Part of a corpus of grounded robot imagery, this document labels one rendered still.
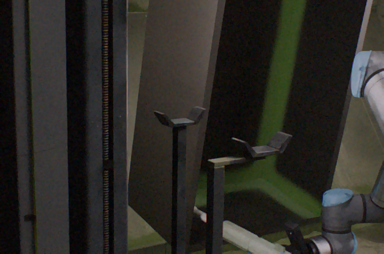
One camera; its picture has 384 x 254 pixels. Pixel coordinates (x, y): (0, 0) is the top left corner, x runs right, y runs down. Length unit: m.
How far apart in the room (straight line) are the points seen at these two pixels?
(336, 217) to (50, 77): 1.17
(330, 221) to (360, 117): 1.87
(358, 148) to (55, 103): 2.77
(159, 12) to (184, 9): 0.14
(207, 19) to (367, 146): 2.17
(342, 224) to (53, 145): 1.13
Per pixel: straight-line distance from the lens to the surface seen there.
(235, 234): 2.19
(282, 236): 3.59
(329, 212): 2.30
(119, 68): 0.90
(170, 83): 2.22
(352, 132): 4.03
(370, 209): 2.31
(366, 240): 3.72
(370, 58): 1.86
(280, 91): 2.74
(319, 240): 2.28
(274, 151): 0.95
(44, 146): 1.43
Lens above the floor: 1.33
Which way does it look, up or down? 11 degrees down
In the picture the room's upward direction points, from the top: 1 degrees clockwise
